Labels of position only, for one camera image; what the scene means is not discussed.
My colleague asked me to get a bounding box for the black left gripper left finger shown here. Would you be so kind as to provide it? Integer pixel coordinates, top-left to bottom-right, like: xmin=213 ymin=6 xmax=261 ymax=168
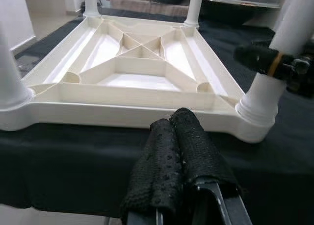
xmin=120 ymin=119 xmax=184 ymax=220

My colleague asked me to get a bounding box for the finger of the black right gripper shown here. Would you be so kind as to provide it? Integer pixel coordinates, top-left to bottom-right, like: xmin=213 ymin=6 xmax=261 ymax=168
xmin=234 ymin=44 xmax=285 ymax=76

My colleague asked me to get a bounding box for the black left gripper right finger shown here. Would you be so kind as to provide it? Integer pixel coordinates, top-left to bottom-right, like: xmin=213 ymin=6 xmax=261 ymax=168
xmin=171 ymin=107 xmax=247 ymax=195

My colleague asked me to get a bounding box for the white plastic children table top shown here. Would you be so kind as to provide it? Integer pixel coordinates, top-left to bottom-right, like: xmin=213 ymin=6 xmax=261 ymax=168
xmin=0 ymin=14 xmax=275 ymax=144

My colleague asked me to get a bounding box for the black wok with steel rim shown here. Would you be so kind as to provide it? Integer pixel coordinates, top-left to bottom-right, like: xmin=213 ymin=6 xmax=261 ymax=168
xmin=198 ymin=0 xmax=280 ymax=22

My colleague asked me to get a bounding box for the black table cloth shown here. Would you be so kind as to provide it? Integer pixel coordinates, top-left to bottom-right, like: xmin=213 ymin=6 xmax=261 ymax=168
xmin=0 ymin=9 xmax=314 ymax=225

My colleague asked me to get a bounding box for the beige woven cloth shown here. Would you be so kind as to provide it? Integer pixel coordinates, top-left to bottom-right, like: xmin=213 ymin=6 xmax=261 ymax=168
xmin=110 ymin=0 xmax=189 ymax=16

